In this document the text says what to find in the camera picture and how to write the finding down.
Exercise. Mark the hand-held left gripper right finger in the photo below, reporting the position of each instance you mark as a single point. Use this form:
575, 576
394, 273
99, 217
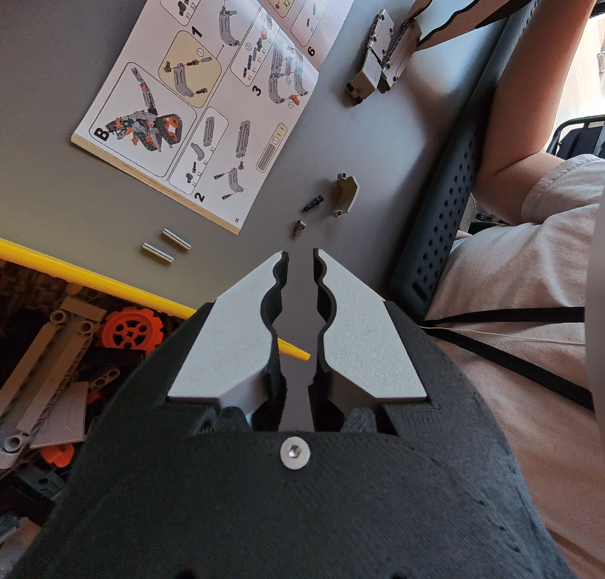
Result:
373, 352

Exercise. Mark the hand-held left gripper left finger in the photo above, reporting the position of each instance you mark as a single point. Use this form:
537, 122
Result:
227, 352

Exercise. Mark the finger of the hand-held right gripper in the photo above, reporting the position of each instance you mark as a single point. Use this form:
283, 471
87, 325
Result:
439, 2
491, 4

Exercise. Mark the grey curved building piece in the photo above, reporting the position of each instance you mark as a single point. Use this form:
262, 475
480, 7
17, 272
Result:
371, 63
401, 56

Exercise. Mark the yellow plastic bin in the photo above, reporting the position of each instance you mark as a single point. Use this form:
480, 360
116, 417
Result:
118, 285

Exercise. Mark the small grey building block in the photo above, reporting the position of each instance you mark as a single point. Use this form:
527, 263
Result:
300, 227

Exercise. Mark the small black pin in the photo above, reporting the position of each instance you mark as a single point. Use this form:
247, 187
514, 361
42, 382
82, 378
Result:
313, 203

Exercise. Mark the small grey curved connector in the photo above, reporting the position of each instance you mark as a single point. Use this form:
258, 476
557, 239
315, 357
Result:
349, 191

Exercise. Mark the pile of building pieces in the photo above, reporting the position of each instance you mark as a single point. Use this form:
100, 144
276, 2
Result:
52, 375

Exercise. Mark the person's right forearm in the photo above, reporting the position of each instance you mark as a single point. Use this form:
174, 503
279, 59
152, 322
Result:
534, 91

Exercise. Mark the orange gear piece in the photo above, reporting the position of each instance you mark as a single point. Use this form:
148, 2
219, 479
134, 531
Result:
130, 330

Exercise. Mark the person's beige shirt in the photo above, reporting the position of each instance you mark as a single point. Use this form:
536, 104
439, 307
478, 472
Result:
510, 399

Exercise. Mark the black perforated chair armrest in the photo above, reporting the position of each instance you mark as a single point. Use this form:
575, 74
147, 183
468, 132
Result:
449, 200

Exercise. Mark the building instruction booklet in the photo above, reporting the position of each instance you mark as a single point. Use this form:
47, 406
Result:
189, 91

